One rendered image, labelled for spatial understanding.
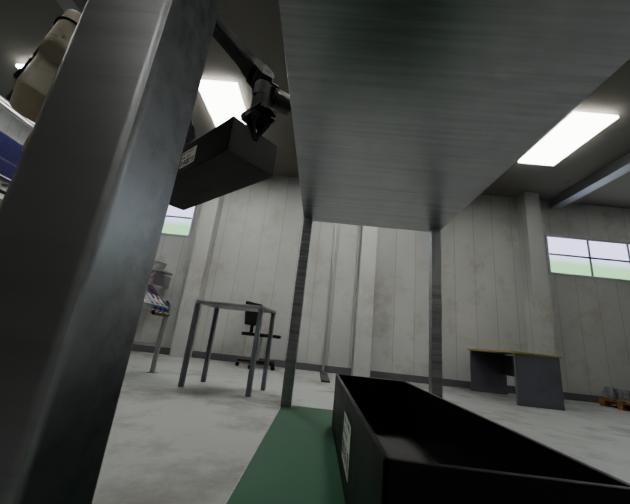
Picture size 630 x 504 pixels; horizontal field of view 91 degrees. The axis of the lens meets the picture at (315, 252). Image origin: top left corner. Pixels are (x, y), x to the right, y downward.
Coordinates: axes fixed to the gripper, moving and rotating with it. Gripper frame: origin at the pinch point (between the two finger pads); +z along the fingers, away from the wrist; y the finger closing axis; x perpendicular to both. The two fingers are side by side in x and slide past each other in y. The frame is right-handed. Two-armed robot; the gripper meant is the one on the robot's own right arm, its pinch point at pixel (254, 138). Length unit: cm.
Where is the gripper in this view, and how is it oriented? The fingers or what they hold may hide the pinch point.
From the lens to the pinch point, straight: 101.4
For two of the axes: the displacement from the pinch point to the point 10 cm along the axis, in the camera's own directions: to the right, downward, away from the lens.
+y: -7.6, 1.0, 6.4
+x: -6.4, -2.7, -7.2
